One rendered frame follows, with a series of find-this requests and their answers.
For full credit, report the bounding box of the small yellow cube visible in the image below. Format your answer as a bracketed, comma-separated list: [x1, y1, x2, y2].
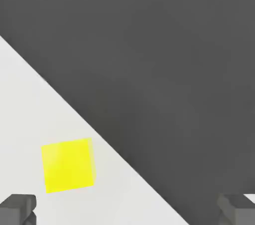
[40, 137, 97, 194]

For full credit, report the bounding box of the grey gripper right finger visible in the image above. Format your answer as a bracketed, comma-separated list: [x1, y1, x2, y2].
[216, 193, 255, 225]

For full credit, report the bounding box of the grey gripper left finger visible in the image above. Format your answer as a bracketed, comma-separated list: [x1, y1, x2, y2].
[0, 194, 37, 225]

